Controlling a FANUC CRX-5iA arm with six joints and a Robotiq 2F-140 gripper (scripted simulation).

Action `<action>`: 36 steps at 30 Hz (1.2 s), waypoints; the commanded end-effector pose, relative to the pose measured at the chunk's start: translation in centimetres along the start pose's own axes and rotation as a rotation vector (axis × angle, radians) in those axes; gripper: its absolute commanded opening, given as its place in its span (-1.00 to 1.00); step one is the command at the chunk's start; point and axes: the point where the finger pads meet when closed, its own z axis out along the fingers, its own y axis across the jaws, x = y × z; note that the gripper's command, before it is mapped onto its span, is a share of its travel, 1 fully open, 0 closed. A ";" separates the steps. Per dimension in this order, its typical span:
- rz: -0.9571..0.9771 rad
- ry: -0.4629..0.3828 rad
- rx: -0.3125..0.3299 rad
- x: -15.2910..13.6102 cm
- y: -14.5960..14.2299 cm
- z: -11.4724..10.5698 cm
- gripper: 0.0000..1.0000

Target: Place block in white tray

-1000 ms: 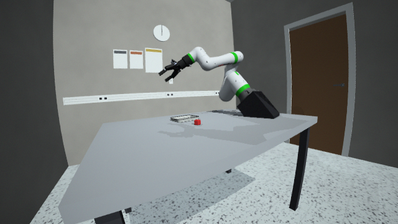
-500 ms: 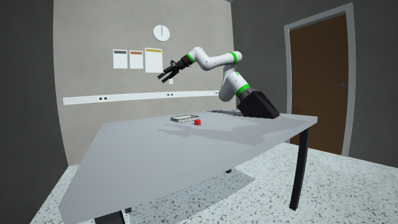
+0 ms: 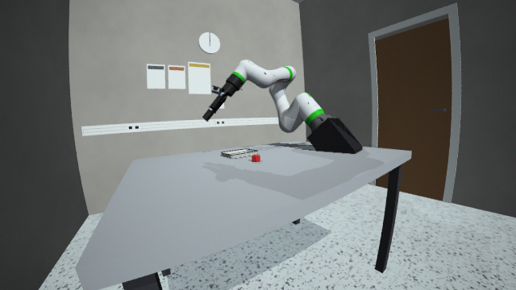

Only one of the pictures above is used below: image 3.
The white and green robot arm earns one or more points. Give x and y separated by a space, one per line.
303 107

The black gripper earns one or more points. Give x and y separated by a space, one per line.
229 90

